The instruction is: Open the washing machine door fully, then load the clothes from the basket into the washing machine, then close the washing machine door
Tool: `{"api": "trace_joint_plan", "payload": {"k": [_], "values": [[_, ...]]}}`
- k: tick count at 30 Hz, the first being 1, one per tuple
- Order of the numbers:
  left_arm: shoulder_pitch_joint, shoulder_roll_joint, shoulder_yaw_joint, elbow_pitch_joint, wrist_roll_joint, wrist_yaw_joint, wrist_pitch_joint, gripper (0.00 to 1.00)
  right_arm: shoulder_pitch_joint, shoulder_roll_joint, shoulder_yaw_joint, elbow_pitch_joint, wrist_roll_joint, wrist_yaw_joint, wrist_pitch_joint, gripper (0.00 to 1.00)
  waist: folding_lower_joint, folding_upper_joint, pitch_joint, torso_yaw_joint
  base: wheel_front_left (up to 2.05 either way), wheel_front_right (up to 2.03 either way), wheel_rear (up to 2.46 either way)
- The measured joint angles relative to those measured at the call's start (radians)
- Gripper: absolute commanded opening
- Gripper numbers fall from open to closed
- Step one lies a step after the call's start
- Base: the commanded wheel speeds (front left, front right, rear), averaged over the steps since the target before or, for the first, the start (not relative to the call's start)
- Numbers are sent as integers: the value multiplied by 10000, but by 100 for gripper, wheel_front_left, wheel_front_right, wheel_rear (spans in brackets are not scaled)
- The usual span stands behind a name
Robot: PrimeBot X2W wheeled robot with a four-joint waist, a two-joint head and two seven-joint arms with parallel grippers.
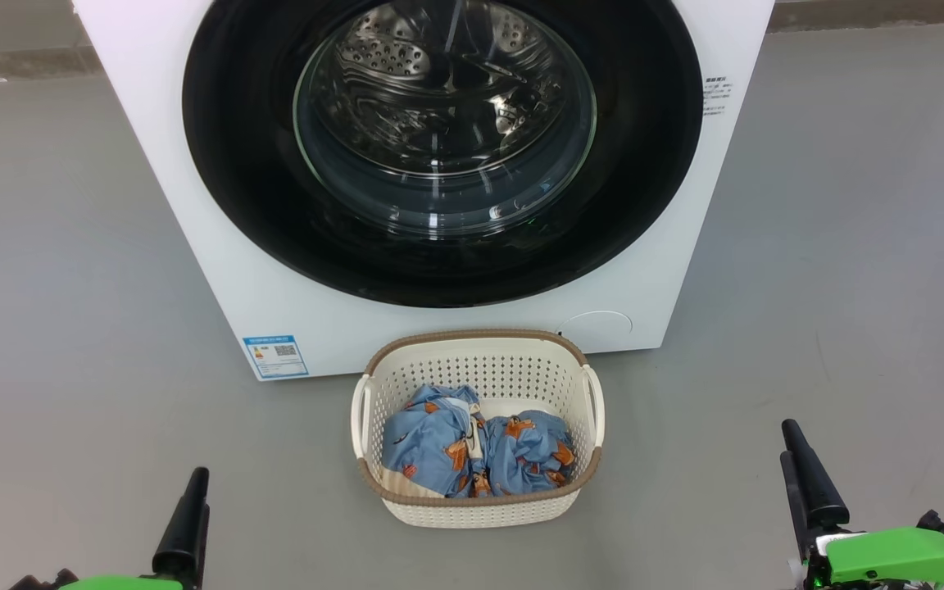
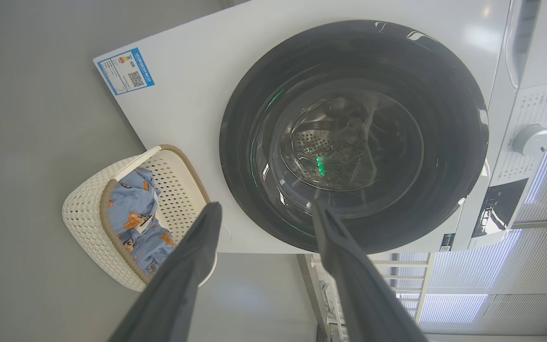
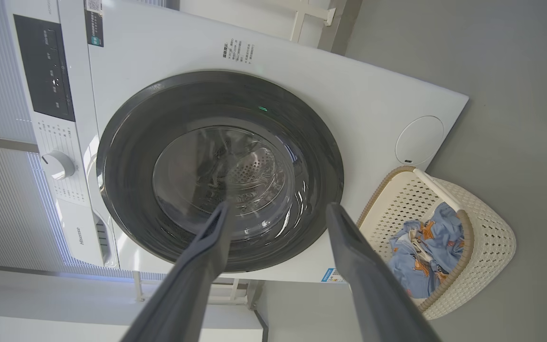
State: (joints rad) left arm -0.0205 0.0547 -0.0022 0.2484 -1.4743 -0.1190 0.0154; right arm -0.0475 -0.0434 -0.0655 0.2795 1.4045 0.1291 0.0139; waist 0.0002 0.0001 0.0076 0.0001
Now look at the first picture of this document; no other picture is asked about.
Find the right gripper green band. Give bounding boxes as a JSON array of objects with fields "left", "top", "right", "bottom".
[{"left": 781, "top": 419, "right": 944, "bottom": 590}]

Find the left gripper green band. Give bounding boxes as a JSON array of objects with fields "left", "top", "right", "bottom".
[{"left": 58, "top": 467, "right": 211, "bottom": 590}]

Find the blue bear-print garment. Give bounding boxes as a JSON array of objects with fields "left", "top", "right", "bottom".
[
  {"left": 380, "top": 385, "right": 485, "bottom": 498},
  {"left": 472, "top": 412, "right": 578, "bottom": 498}
]

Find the black-rimmed glass washer door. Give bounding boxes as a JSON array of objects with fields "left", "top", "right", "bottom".
[{"left": 182, "top": 0, "right": 704, "bottom": 309}]

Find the white front-load washing machine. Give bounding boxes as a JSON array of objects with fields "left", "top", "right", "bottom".
[{"left": 70, "top": 0, "right": 776, "bottom": 383}]

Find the printed instruction label sticker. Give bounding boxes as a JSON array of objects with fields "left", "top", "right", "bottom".
[{"left": 703, "top": 75, "right": 731, "bottom": 117}]

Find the blue energy label sticker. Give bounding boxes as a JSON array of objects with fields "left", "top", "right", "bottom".
[{"left": 243, "top": 334, "right": 310, "bottom": 381}]

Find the cream perforated laundry basket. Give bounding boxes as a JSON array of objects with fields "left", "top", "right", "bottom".
[{"left": 350, "top": 329, "right": 606, "bottom": 529}]

